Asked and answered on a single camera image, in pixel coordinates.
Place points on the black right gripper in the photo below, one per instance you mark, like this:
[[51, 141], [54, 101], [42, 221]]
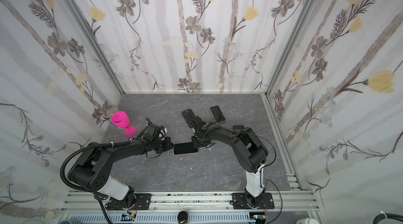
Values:
[[195, 121]]

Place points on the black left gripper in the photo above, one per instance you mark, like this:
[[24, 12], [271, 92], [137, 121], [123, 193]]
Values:
[[168, 141]]

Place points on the salmon pink phone case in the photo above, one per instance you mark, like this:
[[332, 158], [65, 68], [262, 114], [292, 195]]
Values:
[[185, 153]]

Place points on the black phone case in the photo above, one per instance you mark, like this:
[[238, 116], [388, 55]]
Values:
[[238, 127], [189, 117]]

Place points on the light blue phone case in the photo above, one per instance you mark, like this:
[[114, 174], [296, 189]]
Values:
[[218, 114]]

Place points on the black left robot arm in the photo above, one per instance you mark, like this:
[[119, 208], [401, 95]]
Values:
[[89, 168]]

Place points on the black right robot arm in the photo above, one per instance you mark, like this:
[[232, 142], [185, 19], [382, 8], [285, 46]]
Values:
[[202, 128]]

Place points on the pink silicone cup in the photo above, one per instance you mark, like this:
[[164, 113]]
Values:
[[121, 120]]

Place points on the black round knob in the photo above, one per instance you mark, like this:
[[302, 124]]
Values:
[[182, 217]]

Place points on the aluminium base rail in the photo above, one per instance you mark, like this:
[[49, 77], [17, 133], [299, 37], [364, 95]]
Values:
[[221, 201]]

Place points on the white slotted cable duct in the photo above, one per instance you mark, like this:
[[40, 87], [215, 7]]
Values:
[[165, 218]]

